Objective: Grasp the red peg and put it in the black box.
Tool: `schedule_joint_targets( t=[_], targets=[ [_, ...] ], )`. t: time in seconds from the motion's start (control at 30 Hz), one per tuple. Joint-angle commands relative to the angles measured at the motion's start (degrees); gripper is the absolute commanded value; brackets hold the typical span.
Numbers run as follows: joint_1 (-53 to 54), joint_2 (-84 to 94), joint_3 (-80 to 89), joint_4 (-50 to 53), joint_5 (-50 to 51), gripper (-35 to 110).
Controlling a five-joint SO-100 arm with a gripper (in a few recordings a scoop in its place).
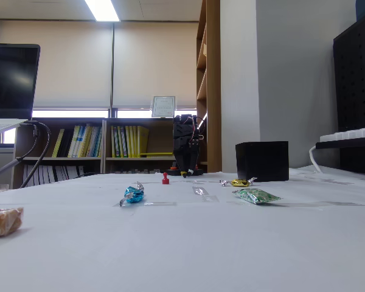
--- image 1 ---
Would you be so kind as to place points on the beige roller blind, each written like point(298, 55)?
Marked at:
point(155, 61)
point(57, 64)

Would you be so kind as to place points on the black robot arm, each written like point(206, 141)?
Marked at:
point(184, 127)

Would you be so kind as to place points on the framed white certificate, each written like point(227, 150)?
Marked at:
point(163, 106)

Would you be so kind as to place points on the tall wooden bookshelf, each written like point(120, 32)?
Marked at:
point(213, 91)

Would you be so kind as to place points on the ceiling light panel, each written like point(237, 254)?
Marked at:
point(102, 9)

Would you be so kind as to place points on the black pegboard panel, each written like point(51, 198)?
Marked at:
point(357, 85)

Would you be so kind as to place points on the gold foil wrapped candy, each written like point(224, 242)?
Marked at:
point(239, 182)

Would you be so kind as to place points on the black box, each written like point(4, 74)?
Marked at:
point(263, 161)

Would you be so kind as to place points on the blue foil wrapped candy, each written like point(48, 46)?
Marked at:
point(134, 195)

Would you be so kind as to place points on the dark shelf rail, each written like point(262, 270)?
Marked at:
point(346, 145)

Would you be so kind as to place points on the small red candy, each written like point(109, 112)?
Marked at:
point(165, 181)

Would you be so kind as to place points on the black screen laptop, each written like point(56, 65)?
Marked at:
point(9, 82)

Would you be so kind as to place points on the green silver snack packet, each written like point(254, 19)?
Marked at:
point(255, 196)

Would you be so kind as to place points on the flat lying yellow folder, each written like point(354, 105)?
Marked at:
point(156, 154)

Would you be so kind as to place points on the brown wrapped caramel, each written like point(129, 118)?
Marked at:
point(3, 221)

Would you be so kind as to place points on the white power strip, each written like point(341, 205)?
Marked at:
point(349, 134)

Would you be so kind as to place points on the low wooden bookshelf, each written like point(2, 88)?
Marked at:
point(158, 137)
point(33, 146)

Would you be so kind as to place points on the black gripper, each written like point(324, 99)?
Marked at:
point(186, 147)

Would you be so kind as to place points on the white paper sheet cover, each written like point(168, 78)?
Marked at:
point(182, 243)

